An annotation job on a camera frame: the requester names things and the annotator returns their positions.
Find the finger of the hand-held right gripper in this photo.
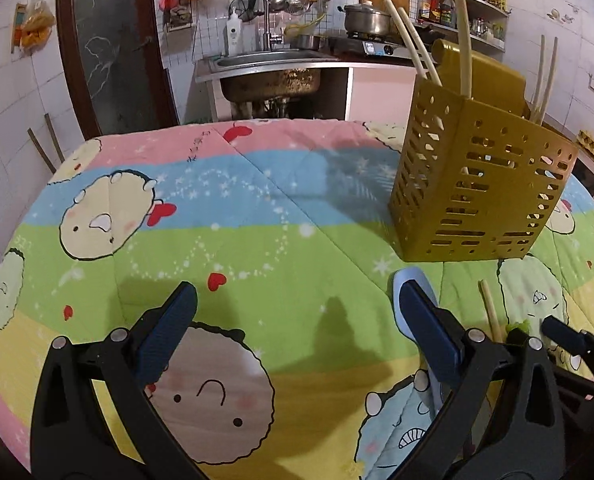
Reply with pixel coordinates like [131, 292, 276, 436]
[541, 315, 590, 357]

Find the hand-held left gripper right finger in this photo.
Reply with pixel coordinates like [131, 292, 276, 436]
[392, 280, 571, 480]

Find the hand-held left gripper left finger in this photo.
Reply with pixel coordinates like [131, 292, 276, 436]
[29, 281, 212, 480]

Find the light blue spoon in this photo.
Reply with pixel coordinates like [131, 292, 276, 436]
[392, 267, 444, 342]

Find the green handled utensil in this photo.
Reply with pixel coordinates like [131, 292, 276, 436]
[506, 319, 532, 341]

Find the yellow slotted utensil holder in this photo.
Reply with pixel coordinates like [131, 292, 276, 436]
[388, 37, 580, 264]

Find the colourful cartoon printed blanket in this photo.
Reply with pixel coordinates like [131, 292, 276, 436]
[0, 119, 594, 480]

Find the wooden stick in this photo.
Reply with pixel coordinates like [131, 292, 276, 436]
[44, 113, 66, 162]
[26, 128, 58, 175]

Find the steel sink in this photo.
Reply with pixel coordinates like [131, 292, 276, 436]
[194, 48, 354, 112]

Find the brown door with frosted glass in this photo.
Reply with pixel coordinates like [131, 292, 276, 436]
[56, 0, 180, 139]

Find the gas stove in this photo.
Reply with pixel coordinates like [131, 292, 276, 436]
[326, 34, 414, 59]

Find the white soap bottle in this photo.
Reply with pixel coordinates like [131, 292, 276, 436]
[225, 9, 243, 57]

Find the small steel saucepan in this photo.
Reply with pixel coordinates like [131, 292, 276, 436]
[289, 33, 323, 51]

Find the steel pot with lid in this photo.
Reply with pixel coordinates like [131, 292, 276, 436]
[337, 0, 393, 37]

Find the steel faucet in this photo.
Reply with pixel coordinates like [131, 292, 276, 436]
[254, 0, 284, 52]

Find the metal corner shelf with bottles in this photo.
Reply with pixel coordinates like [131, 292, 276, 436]
[416, 0, 510, 52]

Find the hanging plastic bag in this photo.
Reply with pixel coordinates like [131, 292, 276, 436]
[11, 0, 58, 56]

